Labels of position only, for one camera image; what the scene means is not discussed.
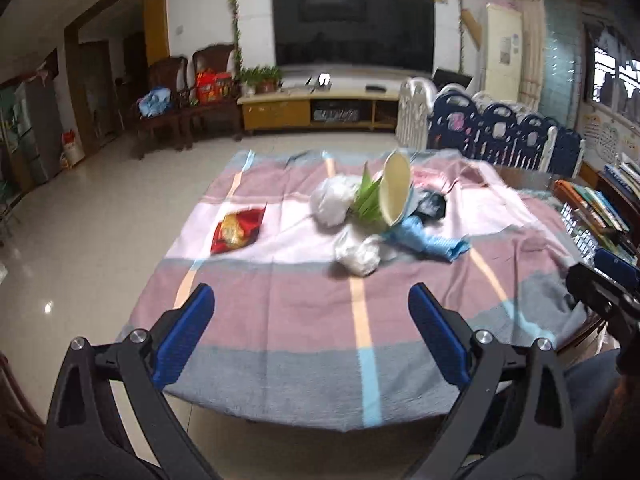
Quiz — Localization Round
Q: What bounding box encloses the stack of shelf books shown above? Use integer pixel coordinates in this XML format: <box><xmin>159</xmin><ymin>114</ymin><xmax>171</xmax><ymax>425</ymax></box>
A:
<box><xmin>605</xmin><ymin>157</ymin><xmax>640</xmax><ymax>196</ymax></box>

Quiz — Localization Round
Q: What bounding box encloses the barred window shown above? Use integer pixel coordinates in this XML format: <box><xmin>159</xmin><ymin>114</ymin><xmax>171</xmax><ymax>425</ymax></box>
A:
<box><xmin>590</xmin><ymin>30</ymin><xmax>640</xmax><ymax>111</ymax></box>

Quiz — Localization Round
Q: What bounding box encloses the red snack packet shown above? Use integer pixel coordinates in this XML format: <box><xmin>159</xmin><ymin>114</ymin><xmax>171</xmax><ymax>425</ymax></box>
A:
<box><xmin>210</xmin><ymin>205</ymin><xmax>267</xmax><ymax>256</ymax></box>

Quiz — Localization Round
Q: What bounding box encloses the green ivy garland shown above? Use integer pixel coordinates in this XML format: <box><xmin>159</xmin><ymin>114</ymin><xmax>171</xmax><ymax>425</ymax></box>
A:
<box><xmin>227</xmin><ymin>0</ymin><xmax>246</xmax><ymax>73</ymax></box>
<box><xmin>454</xmin><ymin>0</ymin><xmax>473</xmax><ymax>73</ymax></box>

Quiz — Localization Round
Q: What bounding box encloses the black monitor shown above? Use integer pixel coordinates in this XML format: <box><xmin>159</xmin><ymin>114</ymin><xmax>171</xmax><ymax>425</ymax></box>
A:
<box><xmin>432</xmin><ymin>67</ymin><xmax>473</xmax><ymax>91</ymax></box>

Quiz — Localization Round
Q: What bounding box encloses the white standing air conditioner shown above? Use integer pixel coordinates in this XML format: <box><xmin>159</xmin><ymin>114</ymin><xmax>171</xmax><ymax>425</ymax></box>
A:
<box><xmin>480</xmin><ymin>2</ymin><xmax>523</xmax><ymax>106</ymax></box>

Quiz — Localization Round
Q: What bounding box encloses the black audio receiver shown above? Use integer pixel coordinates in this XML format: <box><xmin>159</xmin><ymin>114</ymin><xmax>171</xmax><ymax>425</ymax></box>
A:
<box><xmin>312</xmin><ymin>107</ymin><xmax>360</xmax><ymax>123</ymax></box>

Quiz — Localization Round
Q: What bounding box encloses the person's leg in jeans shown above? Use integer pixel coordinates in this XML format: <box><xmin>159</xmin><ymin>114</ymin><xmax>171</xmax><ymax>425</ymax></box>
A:
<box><xmin>562</xmin><ymin>350</ymin><xmax>628</xmax><ymax>480</ymax></box>

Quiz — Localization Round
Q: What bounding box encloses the blue cloth bundle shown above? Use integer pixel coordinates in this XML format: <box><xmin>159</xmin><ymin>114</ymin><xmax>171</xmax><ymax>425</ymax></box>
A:
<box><xmin>137</xmin><ymin>86</ymin><xmax>173</xmax><ymax>117</ymax></box>

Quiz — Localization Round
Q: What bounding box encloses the slanted wooden wall shelf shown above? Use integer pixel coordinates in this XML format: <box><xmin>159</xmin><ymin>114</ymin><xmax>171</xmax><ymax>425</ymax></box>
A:
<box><xmin>460</xmin><ymin>9</ymin><xmax>483</xmax><ymax>46</ymax></box>

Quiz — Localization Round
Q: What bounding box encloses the green leafy vegetable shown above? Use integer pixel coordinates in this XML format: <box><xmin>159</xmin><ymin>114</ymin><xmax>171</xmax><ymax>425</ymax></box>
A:
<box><xmin>352</xmin><ymin>162</ymin><xmax>391</xmax><ymax>226</ymax></box>

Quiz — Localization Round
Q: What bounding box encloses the row of picture books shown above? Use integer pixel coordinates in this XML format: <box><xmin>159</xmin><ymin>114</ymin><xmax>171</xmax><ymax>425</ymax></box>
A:
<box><xmin>552</xmin><ymin>177</ymin><xmax>631</xmax><ymax>233</ymax></box>

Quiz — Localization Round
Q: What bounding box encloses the person's right forearm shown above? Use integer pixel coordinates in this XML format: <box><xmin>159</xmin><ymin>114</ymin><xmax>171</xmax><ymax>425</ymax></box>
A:
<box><xmin>600</xmin><ymin>375</ymin><xmax>640</xmax><ymax>480</ymax></box>

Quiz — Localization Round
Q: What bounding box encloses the light blue cloth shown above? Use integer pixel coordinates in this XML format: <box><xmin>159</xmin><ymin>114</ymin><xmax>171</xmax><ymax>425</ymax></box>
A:
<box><xmin>385</xmin><ymin>215</ymin><xmax>472</xmax><ymax>263</ymax></box>

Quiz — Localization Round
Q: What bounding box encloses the white plastic bag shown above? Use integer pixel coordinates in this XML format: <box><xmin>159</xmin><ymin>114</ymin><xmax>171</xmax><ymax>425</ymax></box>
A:
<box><xmin>309</xmin><ymin>175</ymin><xmax>363</xmax><ymax>231</ymax></box>
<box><xmin>334</xmin><ymin>227</ymin><xmax>386</xmax><ymax>278</ymax></box>

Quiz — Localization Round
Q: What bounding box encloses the plaid pink grey cloth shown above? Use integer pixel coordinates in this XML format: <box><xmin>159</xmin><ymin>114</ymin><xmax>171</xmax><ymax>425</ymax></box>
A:
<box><xmin>116</xmin><ymin>149</ymin><xmax>608</xmax><ymax>433</ymax></box>

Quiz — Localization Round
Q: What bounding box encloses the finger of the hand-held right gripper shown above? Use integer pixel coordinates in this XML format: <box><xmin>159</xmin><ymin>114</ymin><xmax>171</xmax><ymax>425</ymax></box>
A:
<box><xmin>594</xmin><ymin>247</ymin><xmax>640</xmax><ymax>286</ymax></box>
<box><xmin>566</xmin><ymin>262</ymin><xmax>640</xmax><ymax>322</ymax></box>

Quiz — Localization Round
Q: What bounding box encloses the beige curtain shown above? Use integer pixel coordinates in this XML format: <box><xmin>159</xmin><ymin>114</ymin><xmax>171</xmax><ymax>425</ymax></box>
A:
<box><xmin>510</xmin><ymin>0</ymin><xmax>546</xmax><ymax>111</ymax></box>

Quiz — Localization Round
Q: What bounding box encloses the black plastic bag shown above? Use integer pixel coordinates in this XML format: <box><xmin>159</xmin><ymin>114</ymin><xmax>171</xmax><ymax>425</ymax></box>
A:
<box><xmin>412</xmin><ymin>190</ymin><xmax>448</xmax><ymax>221</ymax></box>

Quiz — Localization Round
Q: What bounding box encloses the pink plastic bag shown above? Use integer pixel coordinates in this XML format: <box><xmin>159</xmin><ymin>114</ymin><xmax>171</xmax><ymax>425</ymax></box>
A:
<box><xmin>410</xmin><ymin>167</ymin><xmax>451</xmax><ymax>192</ymax></box>

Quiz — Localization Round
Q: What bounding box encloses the green potted plant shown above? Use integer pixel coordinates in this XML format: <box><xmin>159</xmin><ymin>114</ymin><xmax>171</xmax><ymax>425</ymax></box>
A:
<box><xmin>239</xmin><ymin>65</ymin><xmax>283</xmax><ymax>95</ymax></box>

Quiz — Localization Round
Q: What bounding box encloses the white sack with red top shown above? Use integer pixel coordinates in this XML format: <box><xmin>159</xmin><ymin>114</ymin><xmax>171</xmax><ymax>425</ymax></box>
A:
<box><xmin>61</xmin><ymin>130</ymin><xmax>86</xmax><ymax>166</ymax></box>

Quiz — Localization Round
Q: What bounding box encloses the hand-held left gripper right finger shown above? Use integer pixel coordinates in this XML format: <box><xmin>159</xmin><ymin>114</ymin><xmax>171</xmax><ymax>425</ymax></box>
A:
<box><xmin>400</xmin><ymin>282</ymin><xmax>576</xmax><ymax>480</ymax></box>

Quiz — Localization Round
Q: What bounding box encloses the navy and white play fence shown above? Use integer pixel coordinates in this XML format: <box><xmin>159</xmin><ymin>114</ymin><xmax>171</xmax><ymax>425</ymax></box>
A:
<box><xmin>395</xmin><ymin>76</ymin><xmax>586</xmax><ymax>173</ymax></box>

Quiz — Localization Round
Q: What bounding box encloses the white wall chart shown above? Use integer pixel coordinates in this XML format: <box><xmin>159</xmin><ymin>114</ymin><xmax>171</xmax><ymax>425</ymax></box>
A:
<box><xmin>575</xmin><ymin>110</ymin><xmax>640</xmax><ymax>156</ymax></box>

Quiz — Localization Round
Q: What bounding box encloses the black flat television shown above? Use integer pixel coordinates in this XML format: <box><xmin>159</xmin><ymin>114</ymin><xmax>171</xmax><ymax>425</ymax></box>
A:
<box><xmin>271</xmin><ymin>0</ymin><xmax>436</xmax><ymax>73</ymax></box>

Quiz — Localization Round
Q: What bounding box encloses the grey refrigerator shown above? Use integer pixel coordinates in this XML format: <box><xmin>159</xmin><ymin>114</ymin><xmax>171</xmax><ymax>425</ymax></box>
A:
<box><xmin>12</xmin><ymin>77</ymin><xmax>63</xmax><ymax>183</ymax></box>

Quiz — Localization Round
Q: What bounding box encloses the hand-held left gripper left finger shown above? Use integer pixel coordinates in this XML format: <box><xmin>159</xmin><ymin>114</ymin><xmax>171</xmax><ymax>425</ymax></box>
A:
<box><xmin>44</xmin><ymin>282</ymin><xmax>223</xmax><ymax>480</ymax></box>

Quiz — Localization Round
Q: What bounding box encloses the red gift box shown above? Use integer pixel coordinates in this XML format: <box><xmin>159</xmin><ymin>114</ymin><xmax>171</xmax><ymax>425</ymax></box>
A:
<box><xmin>195</xmin><ymin>71</ymin><xmax>233</xmax><ymax>105</ymax></box>

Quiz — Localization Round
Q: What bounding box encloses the carved wooden chair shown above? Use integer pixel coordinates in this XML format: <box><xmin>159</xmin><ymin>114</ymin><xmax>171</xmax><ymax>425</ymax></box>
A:
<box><xmin>177</xmin><ymin>44</ymin><xmax>246</xmax><ymax>148</ymax></box>
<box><xmin>131</xmin><ymin>56</ymin><xmax>191</xmax><ymax>158</ymax></box>
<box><xmin>0</xmin><ymin>350</ymin><xmax>47</xmax><ymax>480</ymax></box>

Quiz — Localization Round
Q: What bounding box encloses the white paper cup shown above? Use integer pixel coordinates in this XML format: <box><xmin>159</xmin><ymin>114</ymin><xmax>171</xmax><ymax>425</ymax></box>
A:
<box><xmin>377</xmin><ymin>151</ymin><xmax>413</xmax><ymax>228</ymax></box>

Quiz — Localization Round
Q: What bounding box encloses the yellow wooden television cabinet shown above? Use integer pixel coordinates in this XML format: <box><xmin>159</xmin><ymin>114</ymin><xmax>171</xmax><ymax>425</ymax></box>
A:
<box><xmin>237</xmin><ymin>85</ymin><xmax>406</xmax><ymax>133</ymax></box>

